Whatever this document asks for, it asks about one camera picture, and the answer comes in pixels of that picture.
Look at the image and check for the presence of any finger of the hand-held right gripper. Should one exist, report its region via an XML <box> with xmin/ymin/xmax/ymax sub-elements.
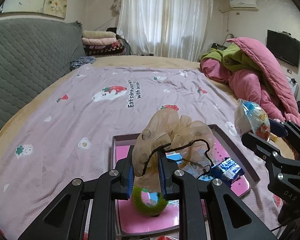
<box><xmin>267</xmin><ymin>119</ymin><xmax>300</xmax><ymax>153</ymax></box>
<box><xmin>241</xmin><ymin>132</ymin><xmax>300</xmax><ymax>170</ymax></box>

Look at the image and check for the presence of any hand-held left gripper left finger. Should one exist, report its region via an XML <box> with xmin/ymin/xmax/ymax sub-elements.
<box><xmin>19</xmin><ymin>147</ymin><xmax>135</xmax><ymax>240</ymax></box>

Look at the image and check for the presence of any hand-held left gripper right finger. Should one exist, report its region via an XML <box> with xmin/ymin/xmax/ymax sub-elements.
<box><xmin>157</xmin><ymin>152</ymin><xmax>278</xmax><ymax>240</ymax></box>

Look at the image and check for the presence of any grey shallow box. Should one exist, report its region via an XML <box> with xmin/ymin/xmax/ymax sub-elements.
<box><xmin>112</xmin><ymin>124</ymin><xmax>261</xmax><ymax>237</ymax></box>

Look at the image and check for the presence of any green fuzzy scrunchie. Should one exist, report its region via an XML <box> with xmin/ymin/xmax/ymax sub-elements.
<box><xmin>131</xmin><ymin>186</ymin><xmax>168</xmax><ymax>217</ymax></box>

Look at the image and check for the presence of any blue snack packet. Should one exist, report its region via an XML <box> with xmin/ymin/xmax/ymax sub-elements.
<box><xmin>197</xmin><ymin>157</ymin><xmax>245</xmax><ymax>187</ymax></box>

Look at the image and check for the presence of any beige sheer scrunchie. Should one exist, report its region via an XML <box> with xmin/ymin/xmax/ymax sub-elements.
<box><xmin>132</xmin><ymin>110</ymin><xmax>215</xmax><ymax>193</ymax></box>

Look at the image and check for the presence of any white cabinet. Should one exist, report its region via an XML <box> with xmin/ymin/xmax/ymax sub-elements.
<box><xmin>289</xmin><ymin>79</ymin><xmax>300</xmax><ymax>98</ymax></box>

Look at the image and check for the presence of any pink book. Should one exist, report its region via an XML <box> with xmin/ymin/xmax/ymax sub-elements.
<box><xmin>115</xmin><ymin>142</ymin><xmax>250</xmax><ymax>233</ymax></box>

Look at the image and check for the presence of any pink quilt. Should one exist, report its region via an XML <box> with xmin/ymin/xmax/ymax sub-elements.
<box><xmin>200</xmin><ymin>57</ymin><xmax>300</xmax><ymax>123</ymax></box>

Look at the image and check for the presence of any strawberry printed blanket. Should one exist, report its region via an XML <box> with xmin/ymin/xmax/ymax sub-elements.
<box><xmin>0</xmin><ymin>66</ymin><xmax>290</xmax><ymax>240</ymax></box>

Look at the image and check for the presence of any black television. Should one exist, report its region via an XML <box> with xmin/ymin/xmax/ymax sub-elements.
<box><xmin>266</xmin><ymin>29</ymin><xmax>300</xmax><ymax>68</ymax></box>

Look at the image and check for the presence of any green blanket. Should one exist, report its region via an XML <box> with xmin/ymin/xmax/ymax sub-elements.
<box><xmin>201</xmin><ymin>44</ymin><xmax>263</xmax><ymax>73</ymax></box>

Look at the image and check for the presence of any black bag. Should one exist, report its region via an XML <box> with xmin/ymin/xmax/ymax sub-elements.
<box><xmin>211</xmin><ymin>42</ymin><xmax>228</xmax><ymax>53</ymax></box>

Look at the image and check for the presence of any grey-blue knitted cloth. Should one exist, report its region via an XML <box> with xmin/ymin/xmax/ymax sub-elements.
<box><xmin>70</xmin><ymin>56</ymin><xmax>95</xmax><ymax>70</ymax></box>

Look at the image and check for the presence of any white air conditioner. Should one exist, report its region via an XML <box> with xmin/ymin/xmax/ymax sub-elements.
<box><xmin>229</xmin><ymin>0</ymin><xmax>257</xmax><ymax>11</ymax></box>

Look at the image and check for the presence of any checkered folded blanket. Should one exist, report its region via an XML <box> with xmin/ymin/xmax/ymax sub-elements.
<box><xmin>85</xmin><ymin>42</ymin><xmax>127</xmax><ymax>57</ymax></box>

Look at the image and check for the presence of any pink folded blanket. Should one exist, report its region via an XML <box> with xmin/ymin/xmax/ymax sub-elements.
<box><xmin>82</xmin><ymin>37</ymin><xmax>118</xmax><ymax>47</ymax></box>

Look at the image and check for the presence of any cream folded blanket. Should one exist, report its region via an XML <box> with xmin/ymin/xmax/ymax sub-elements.
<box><xmin>82</xmin><ymin>31</ymin><xmax>117</xmax><ymax>39</ymax></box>

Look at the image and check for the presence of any white curtain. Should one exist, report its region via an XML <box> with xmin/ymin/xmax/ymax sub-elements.
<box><xmin>116</xmin><ymin>0</ymin><xmax>214</xmax><ymax>60</ymax></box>

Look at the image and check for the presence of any grey quilted headboard cover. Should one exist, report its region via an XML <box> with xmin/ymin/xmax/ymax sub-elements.
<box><xmin>0</xmin><ymin>17</ymin><xmax>87</xmax><ymax>145</ymax></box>

